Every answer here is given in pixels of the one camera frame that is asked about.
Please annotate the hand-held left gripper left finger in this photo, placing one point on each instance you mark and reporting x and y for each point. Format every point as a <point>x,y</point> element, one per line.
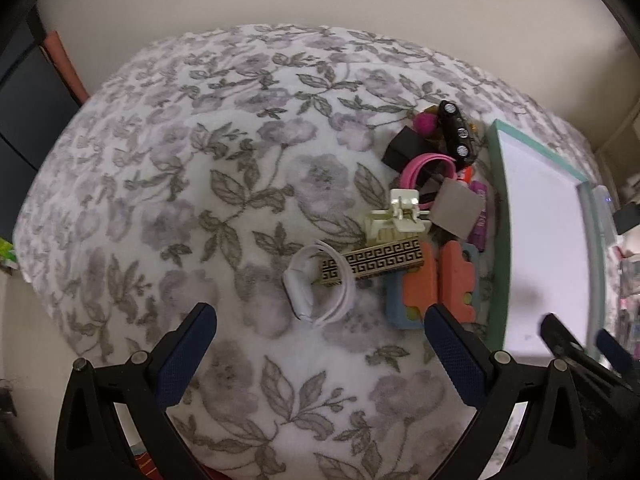
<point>185,355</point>

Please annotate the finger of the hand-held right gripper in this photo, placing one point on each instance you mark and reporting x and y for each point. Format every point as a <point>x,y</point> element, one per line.
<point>614,350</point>
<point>560,335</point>

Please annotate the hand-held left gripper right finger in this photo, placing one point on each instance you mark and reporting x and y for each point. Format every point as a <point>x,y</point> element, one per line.
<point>455,355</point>

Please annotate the orange and blue block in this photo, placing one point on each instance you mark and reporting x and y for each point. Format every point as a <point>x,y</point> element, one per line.
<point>457,275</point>
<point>410,290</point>

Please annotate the white box with teal rim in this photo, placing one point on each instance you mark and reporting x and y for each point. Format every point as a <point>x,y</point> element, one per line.
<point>540,235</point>

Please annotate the purple tube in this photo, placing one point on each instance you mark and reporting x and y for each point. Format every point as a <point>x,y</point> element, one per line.
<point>481,230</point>

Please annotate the white smartwatch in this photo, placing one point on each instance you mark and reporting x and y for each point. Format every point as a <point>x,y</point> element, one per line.
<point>295,285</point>

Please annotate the cream claw hair clip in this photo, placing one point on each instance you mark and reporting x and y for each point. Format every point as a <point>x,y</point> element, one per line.
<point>395,225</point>

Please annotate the grey charger cube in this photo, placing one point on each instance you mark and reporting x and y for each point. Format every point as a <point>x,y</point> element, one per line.
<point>457,207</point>

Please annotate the pink watch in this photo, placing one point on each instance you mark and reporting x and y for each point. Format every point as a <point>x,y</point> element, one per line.
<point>415,165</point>

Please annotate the black square case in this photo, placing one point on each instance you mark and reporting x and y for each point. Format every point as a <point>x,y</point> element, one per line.
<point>405,147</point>

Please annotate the black toy car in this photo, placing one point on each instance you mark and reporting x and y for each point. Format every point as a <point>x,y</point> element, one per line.
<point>452,130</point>

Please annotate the pink doll toy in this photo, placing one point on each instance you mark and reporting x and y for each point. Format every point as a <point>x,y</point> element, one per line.
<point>425,122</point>

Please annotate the white power bank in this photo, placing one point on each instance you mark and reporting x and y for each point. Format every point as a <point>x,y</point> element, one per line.
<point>602,210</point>

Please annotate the black power adapter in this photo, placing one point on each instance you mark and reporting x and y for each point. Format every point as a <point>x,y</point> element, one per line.
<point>627,217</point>

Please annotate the floral print blanket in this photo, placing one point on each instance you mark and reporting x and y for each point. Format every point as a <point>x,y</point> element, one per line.
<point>200,160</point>

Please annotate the green packet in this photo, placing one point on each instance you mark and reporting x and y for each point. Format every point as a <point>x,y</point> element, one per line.
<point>7,255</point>

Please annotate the dark blue cabinet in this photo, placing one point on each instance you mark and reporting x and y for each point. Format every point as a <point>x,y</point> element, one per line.
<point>25,100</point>

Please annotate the red board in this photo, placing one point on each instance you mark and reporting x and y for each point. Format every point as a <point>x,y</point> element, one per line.
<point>65,65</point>

